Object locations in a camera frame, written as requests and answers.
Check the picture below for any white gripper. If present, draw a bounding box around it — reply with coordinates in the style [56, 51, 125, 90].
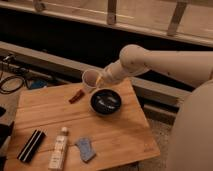
[95, 60, 131, 88]

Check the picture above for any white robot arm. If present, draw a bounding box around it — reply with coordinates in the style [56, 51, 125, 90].
[101, 44, 213, 171]

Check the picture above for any black ceramic bowl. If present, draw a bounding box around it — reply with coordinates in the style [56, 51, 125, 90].
[90, 89, 122, 116]

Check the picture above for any small red-brown object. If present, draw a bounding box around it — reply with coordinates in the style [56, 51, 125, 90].
[69, 89, 85, 104]

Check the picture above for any wooden cutting board tabletop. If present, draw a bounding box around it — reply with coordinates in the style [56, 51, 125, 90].
[4, 80, 160, 171]

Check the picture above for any blue object on floor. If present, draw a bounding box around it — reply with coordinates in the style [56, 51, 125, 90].
[29, 79, 47, 90]

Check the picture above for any white tube with cap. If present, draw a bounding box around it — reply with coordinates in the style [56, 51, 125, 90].
[48, 127, 69, 171]

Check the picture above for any black box with white stripes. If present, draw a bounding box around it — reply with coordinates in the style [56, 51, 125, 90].
[17, 130, 46, 163]

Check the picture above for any black device at left edge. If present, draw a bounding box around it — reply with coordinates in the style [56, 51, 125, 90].
[0, 106, 14, 171]

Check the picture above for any black coiled cable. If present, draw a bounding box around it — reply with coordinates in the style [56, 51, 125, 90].
[0, 66, 31, 95]

